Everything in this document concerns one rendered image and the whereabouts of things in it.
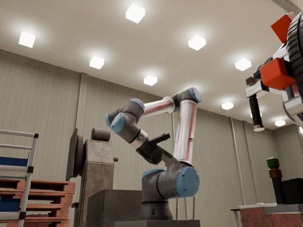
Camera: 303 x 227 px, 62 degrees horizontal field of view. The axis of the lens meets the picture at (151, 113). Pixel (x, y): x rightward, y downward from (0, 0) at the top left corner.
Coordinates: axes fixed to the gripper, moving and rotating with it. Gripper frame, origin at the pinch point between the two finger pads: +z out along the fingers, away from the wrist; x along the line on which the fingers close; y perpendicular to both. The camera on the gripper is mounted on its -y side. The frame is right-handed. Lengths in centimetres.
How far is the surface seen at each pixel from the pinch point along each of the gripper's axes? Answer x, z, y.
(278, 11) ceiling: -418, 235, -706
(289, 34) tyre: 57, -17, -46
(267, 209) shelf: 24.7, 40.5, -4.6
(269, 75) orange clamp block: 54, -14, -30
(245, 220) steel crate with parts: -338, 389, -88
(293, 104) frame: 56, -2, -28
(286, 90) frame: 53, -4, -33
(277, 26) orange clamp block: 45, -15, -60
